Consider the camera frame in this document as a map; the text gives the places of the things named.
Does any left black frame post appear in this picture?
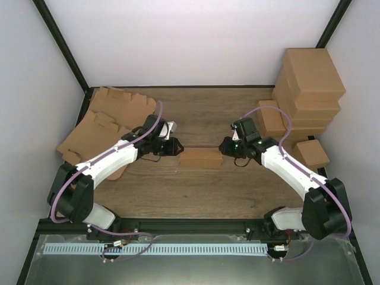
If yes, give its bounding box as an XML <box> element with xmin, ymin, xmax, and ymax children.
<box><xmin>32</xmin><ymin>0</ymin><xmax>89</xmax><ymax>92</ymax></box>

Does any black aluminium frame rail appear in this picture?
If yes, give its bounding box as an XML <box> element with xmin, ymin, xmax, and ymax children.
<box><xmin>38</xmin><ymin>217</ymin><xmax>354</xmax><ymax>238</ymax></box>

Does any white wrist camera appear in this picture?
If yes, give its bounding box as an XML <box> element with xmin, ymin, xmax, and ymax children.
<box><xmin>160</xmin><ymin>121</ymin><xmax>177</xmax><ymax>140</ymax></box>
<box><xmin>231</xmin><ymin>123</ymin><xmax>240</xmax><ymax>141</ymax></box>

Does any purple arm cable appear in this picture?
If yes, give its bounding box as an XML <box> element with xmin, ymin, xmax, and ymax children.
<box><xmin>49</xmin><ymin>100</ymin><xmax>164</xmax><ymax>224</ymax></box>
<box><xmin>243</xmin><ymin>106</ymin><xmax>352</xmax><ymax>238</ymax></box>

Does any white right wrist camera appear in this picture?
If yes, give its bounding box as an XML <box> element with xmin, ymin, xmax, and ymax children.
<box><xmin>231</xmin><ymin>123</ymin><xmax>240</xmax><ymax>141</ymax></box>

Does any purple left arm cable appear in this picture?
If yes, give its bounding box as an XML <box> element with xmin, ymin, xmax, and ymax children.
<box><xmin>49</xmin><ymin>100</ymin><xmax>164</xmax><ymax>224</ymax></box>

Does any black frame post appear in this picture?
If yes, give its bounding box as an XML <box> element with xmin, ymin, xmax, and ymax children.
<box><xmin>32</xmin><ymin>0</ymin><xmax>89</xmax><ymax>92</ymax></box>
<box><xmin>315</xmin><ymin>0</ymin><xmax>352</xmax><ymax>49</ymax></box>

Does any small folded box left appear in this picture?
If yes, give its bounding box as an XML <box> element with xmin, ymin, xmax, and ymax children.
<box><xmin>257</xmin><ymin>100</ymin><xmax>286</xmax><ymax>137</ymax></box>

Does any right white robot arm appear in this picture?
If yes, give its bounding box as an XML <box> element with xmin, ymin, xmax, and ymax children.
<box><xmin>218</xmin><ymin>118</ymin><xmax>352</xmax><ymax>240</ymax></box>

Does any cardboard box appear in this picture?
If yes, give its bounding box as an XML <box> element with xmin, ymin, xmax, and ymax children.
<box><xmin>179</xmin><ymin>147</ymin><xmax>223</xmax><ymax>169</ymax></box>

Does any top large folded box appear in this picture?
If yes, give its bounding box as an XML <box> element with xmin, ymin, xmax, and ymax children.
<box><xmin>283</xmin><ymin>48</ymin><xmax>346</xmax><ymax>102</ymax></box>

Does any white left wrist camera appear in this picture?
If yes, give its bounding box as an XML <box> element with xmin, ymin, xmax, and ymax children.
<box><xmin>160</xmin><ymin>121</ymin><xmax>177</xmax><ymax>140</ymax></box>

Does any right black frame post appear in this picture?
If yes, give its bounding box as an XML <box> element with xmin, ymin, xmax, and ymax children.
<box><xmin>315</xmin><ymin>0</ymin><xmax>352</xmax><ymax>49</ymax></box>

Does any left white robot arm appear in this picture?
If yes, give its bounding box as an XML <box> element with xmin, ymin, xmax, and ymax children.
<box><xmin>47</xmin><ymin>114</ymin><xmax>184</xmax><ymax>240</ymax></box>

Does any small folded box front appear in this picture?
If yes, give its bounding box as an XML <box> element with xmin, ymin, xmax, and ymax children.
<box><xmin>293</xmin><ymin>139</ymin><xmax>330</xmax><ymax>170</ymax></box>

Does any small folded box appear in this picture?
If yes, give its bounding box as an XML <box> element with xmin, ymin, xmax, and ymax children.
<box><xmin>293</xmin><ymin>139</ymin><xmax>330</xmax><ymax>170</ymax></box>
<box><xmin>257</xmin><ymin>100</ymin><xmax>286</xmax><ymax>137</ymax></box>

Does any flat cardboard blank stack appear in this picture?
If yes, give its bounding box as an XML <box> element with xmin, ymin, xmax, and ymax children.
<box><xmin>89</xmin><ymin>87</ymin><xmax>156</xmax><ymax>130</ymax></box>

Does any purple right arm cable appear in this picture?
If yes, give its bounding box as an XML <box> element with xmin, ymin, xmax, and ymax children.
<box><xmin>243</xmin><ymin>106</ymin><xmax>352</xmax><ymax>238</ymax></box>

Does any light blue slotted cable duct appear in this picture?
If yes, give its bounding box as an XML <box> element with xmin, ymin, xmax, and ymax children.
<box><xmin>43</xmin><ymin>243</ymin><xmax>268</xmax><ymax>256</ymax></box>

